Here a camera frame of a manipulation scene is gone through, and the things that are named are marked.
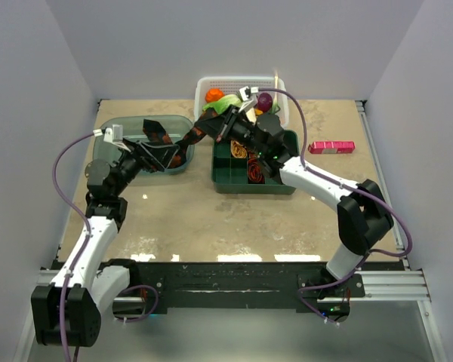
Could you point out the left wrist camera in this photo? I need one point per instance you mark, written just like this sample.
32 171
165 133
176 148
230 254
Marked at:
112 134

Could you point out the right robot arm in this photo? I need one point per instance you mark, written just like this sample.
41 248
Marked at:
362 215

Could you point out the white perforated basket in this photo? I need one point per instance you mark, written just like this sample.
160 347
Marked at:
229 84

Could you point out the green compartment tray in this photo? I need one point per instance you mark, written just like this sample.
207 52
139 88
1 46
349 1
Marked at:
229 175

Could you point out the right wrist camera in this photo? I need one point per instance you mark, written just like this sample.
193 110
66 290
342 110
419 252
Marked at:
248 96

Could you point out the rolled yellow tie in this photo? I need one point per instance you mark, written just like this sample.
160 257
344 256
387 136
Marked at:
237 150

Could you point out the rolled orange striped tie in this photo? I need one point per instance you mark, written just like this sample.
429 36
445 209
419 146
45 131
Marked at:
254 172

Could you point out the dark orange floral tie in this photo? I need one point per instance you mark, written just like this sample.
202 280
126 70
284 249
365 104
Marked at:
157 135

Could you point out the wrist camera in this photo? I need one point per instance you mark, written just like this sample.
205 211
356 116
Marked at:
112 134
248 96

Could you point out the green toy lettuce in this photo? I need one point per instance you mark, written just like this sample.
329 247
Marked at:
221 105

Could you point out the white toy radish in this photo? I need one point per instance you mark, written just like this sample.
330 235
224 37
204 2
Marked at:
251 115

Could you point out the purple toy onion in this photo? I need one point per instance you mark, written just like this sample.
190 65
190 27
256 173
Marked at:
264 102

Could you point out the teal transparent plastic bin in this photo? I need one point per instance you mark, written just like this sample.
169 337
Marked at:
109 145

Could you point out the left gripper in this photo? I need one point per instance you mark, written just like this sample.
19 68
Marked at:
151 157

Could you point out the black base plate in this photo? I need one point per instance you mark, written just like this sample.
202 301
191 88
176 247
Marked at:
277 285

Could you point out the pink rectangular box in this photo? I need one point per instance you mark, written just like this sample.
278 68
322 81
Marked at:
331 147

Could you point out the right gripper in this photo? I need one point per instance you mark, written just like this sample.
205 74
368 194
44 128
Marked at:
220 127

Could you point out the orange toy pumpkin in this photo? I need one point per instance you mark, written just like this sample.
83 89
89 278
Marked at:
213 95

